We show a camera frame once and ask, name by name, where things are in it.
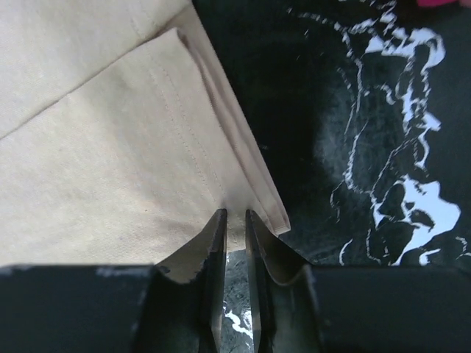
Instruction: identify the folded red t shirt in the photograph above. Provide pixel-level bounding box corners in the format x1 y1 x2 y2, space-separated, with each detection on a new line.
416 0 468 8

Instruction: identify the beige t shirt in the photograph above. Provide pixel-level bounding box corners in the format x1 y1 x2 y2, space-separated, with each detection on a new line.
1 1 290 266

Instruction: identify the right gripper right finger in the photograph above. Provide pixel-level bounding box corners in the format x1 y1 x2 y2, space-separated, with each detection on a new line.
245 210 470 352

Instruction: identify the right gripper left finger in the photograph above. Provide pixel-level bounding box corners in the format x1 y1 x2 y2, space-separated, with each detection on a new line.
1 210 227 352

